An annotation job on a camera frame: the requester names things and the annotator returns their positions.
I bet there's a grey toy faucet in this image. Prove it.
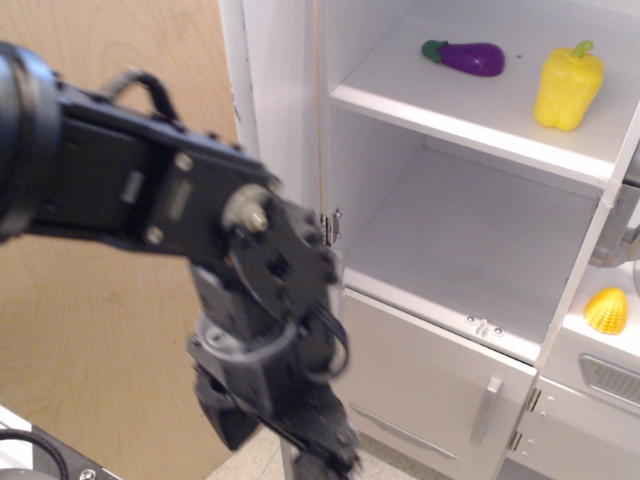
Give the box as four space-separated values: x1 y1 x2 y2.
589 149 640 269

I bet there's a white toy fridge cabinet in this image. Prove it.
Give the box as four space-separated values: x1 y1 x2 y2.
318 1 639 479

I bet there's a white fridge door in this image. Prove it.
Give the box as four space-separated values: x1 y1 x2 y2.
217 0 321 480

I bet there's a yellow toy bell pepper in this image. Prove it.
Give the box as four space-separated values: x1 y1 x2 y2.
534 40 605 132

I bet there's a light plywood board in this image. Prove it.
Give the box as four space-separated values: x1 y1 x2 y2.
0 0 281 480

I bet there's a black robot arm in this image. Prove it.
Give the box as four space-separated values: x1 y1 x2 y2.
1 43 359 479

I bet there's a white lower freezer door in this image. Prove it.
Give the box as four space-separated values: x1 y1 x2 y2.
335 292 536 479

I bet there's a purple toy eggplant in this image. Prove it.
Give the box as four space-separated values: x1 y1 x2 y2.
420 40 506 77

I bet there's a black braided cable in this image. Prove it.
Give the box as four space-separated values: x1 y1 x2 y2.
0 428 71 480

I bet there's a metal door hinge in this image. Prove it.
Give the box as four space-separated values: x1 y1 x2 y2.
320 208 342 247

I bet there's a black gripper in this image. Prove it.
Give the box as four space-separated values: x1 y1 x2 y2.
185 319 364 480

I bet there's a black metal base plate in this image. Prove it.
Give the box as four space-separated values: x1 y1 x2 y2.
1 406 120 479

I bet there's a silver freezer door handle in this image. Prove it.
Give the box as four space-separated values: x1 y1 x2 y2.
469 376 502 446

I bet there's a yellow toy corn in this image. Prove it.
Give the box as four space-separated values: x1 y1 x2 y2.
584 287 628 335

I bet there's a white toy oven unit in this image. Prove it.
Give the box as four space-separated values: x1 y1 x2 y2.
502 262 639 479

